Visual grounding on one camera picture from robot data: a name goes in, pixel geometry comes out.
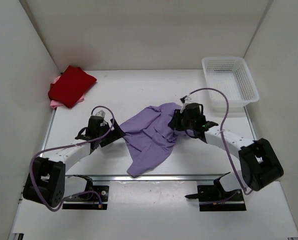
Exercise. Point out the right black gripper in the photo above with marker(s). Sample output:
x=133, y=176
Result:
x=175, y=123

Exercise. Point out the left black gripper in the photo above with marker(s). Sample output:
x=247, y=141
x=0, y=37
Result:
x=114, y=134

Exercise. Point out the lavender t shirt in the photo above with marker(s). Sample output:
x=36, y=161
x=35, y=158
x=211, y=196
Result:
x=149, y=139

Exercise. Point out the red t shirt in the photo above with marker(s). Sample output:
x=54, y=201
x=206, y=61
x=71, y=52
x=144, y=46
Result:
x=72, y=84

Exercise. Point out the pink t shirt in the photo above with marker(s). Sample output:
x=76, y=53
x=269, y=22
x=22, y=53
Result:
x=55, y=104

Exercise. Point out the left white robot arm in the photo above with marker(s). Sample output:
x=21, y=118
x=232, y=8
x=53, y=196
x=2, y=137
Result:
x=47, y=182

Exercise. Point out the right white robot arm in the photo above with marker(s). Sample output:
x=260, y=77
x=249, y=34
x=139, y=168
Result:
x=259, y=164

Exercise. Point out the white plastic basket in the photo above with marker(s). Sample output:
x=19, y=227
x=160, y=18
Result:
x=231, y=76

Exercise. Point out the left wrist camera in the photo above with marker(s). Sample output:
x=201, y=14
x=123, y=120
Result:
x=100, y=114

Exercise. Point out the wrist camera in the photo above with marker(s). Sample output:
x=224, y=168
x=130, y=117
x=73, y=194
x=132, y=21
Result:
x=100, y=114
x=186, y=100

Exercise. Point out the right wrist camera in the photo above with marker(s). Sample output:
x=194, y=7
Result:
x=186, y=100

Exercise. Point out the aluminium rail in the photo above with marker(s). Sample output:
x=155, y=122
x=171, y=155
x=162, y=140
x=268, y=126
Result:
x=155, y=177

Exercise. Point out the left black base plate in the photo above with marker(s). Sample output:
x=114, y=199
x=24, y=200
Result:
x=89, y=201

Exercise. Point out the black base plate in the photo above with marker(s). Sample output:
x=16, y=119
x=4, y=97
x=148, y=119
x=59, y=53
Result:
x=214, y=198
x=89, y=201

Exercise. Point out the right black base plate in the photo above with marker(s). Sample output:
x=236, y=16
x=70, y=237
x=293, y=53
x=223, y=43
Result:
x=214, y=198

